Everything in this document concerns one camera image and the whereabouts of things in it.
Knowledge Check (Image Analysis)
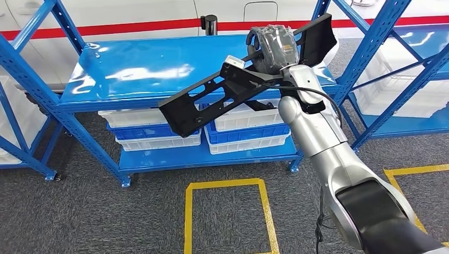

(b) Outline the white plastic crate stack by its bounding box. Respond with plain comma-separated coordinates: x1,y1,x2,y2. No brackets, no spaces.
0,75,48,166
352,38,449,119

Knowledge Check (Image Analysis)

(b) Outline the long black plastic panel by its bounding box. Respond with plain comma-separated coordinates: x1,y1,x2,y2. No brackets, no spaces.
158,13,338,139

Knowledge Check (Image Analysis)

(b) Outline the black stanchion post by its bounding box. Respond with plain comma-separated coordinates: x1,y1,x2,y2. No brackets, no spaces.
200,14,218,37

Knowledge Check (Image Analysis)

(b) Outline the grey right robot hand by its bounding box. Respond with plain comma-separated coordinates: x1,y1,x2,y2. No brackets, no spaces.
246,24,301,75

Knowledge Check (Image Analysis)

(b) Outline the blue metal shelf rack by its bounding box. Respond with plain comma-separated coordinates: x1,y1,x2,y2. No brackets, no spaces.
333,0,449,152
0,0,413,188
0,80,66,182

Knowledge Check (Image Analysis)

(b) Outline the black plastic trim piece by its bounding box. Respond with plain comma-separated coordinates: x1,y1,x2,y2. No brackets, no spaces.
245,99,278,112

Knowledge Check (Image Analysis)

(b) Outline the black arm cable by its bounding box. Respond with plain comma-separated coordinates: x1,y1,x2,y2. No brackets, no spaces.
259,82,343,254

